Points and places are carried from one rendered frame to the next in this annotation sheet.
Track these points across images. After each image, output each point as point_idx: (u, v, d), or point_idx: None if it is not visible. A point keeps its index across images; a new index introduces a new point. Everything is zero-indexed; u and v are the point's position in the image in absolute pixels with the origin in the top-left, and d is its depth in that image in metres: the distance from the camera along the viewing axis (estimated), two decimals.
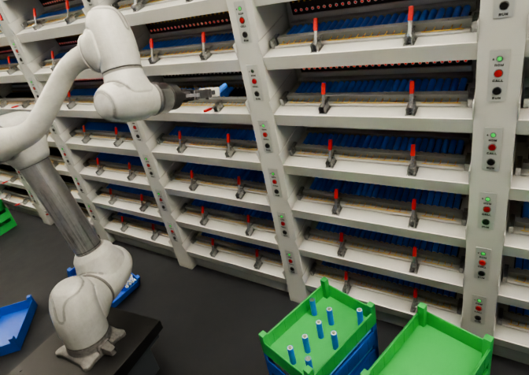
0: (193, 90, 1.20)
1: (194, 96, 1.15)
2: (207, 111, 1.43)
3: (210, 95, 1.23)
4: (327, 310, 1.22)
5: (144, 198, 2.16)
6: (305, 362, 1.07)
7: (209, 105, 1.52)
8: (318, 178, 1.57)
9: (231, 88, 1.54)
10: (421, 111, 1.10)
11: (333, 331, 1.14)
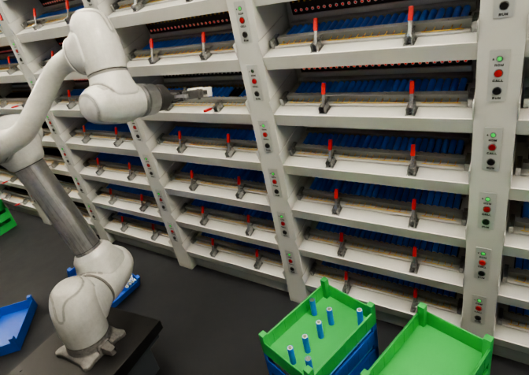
0: (183, 90, 1.19)
1: (183, 97, 1.15)
2: (207, 111, 1.43)
3: (201, 95, 1.22)
4: (327, 310, 1.22)
5: (144, 198, 2.16)
6: (305, 362, 1.07)
7: (209, 105, 1.52)
8: (318, 178, 1.57)
9: (231, 88, 1.54)
10: (421, 111, 1.10)
11: None
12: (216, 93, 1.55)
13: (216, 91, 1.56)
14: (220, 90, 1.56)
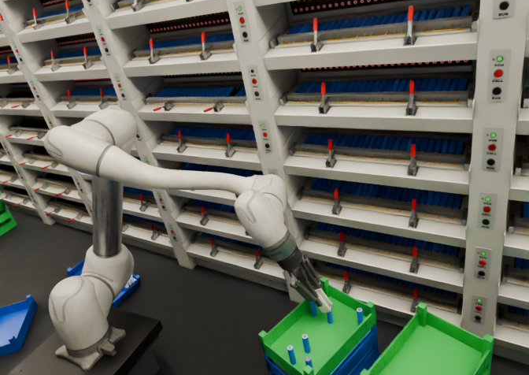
0: None
1: (302, 255, 1.21)
2: (207, 111, 1.43)
3: (317, 277, 1.22)
4: None
5: (144, 198, 2.16)
6: (305, 362, 1.07)
7: (209, 105, 1.52)
8: (318, 178, 1.57)
9: (231, 88, 1.54)
10: (421, 111, 1.10)
11: (241, 97, 1.47)
12: (216, 93, 1.55)
13: (216, 91, 1.56)
14: (220, 90, 1.56)
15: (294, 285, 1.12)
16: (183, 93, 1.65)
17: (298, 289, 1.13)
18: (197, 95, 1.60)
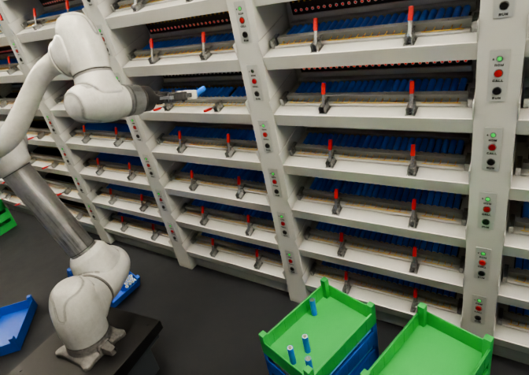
0: (168, 92, 1.22)
1: (168, 98, 1.18)
2: (207, 111, 1.43)
3: (186, 98, 1.26)
4: (232, 94, 1.50)
5: (144, 198, 2.16)
6: (305, 362, 1.07)
7: (209, 105, 1.52)
8: (318, 178, 1.57)
9: (231, 88, 1.54)
10: (421, 111, 1.10)
11: (241, 97, 1.47)
12: (216, 93, 1.55)
13: (216, 91, 1.56)
14: (220, 90, 1.56)
15: None
16: None
17: None
18: (197, 95, 1.60)
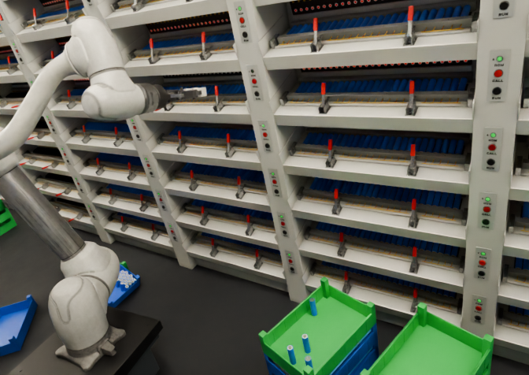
0: None
1: None
2: (217, 87, 1.46)
3: None
4: (234, 91, 1.51)
5: (144, 198, 2.16)
6: (305, 362, 1.07)
7: (211, 102, 1.53)
8: (318, 178, 1.57)
9: (232, 86, 1.55)
10: (421, 111, 1.10)
11: None
12: (219, 90, 1.56)
13: (218, 89, 1.57)
14: (222, 87, 1.57)
15: (182, 94, 1.23)
16: None
17: (186, 95, 1.26)
18: None
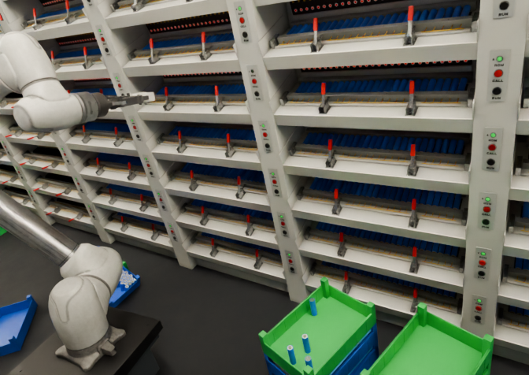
0: None
1: None
2: (217, 87, 1.46)
3: None
4: (234, 91, 1.51)
5: (144, 198, 2.16)
6: (305, 362, 1.07)
7: (211, 102, 1.53)
8: (318, 178, 1.57)
9: (232, 86, 1.55)
10: (421, 111, 1.10)
11: None
12: (219, 90, 1.56)
13: (218, 89, 1.57)
14: (223, 87, 1.57)
15: (123, 102, 1.23)
16: (186, 90, 1.66)
17: (128, 102, 1.25)
18: (200, 93, 1.61)
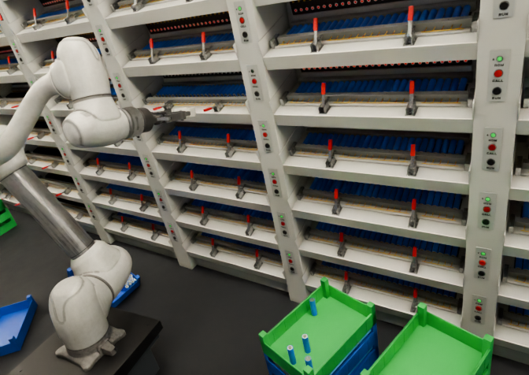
0: None
1: None
2: (207, 110, 1.43)
3: (161, 112, 1.32)
4: (234, 91, 1.51)
5: (144, 198, 2.16)
6: (305, 362, 1.07)
7: (209, 105, 1.52)
8: (318, 178, 1.57)
9: (232, 86, 1.55)
10: (421, 111, 1.10)
11: (243, 94, 1.48)
12: (219, 90, 1.56)
13: (218, 89, 1.57)
14: (223, 87, 1.57)
15: (168, 117, 1.20)
16: (186, 90, 1.66)
17: (173, 118, 1.22)
18: (200, 93, 1.61)
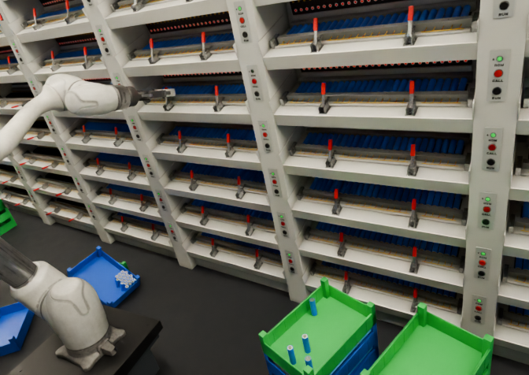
0: None
1: None
2: (217, 87, 1.46)
3: None
4: (234, 91, 1.51)
5: (144, 198, 2.16)
6: (305, 362, 1.07)
7: (211, 102, 1.53)
8: (318, 178, 1.57)
9: (232, 86, 1.55)
10: (421, 111, 1.10)
11: None
12: (219, 90, 1.56)
13: (218, 89, 1.57)
14: (223, 87, 1.57)
15: (151, 94, 1.47)
16: (186, 90, 1.66)
17: (155, 95, 1.49)
18: (200, 93, 1.61)
